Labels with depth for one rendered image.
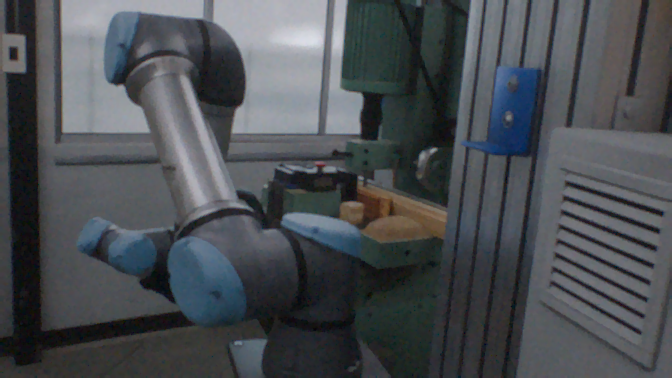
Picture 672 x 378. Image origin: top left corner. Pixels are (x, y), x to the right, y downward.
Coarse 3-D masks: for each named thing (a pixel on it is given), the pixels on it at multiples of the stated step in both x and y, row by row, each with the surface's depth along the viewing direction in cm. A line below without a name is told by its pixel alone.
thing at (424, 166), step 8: (440, 144) 164; (424, 152) 161; (432, 152) 162; (440, 152) 163; (424, 160) 161; (432, 160) 163; (440, 160) 164; (416, 168) 162; (424, 168) 161; (432, 168) 163; (440, 168) 164; (416, 176) 163; (424, 176) 162; (432, 176) 164; (440, 176) 165; (424, 184) 163; (432, 184) 164; (440, 184) 165
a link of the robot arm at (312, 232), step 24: (288, 216) 90; (312, 216) 94; (288, 240) 85; (312, 240) 86; (336, 240) 86; (360, 240) 90; (312, 264) 85; (336, 264) 87; (312, 288) 85; (336, 288) 88; (288, 312) 87; (312, 312) 88; (336, 312) 89
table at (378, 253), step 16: (352, 224) 149; (368, 240) 140; (400, 240) 139; (416, 240) 141; (432, 240) 144; (368, 256) 140; (384, 256) 138; (400, 256) 140; (416, 256) 142; (432, 256) 145
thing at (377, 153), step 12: (348, 144) 167; (360, 144) 162; (372, 144) 164; (384, 144) 166; (396, 144) 168; (360, 156) 163; (372, 156) 165; (384, 156) 167; (360, 168) 164; (372, 168) 166; (384, 168) 168
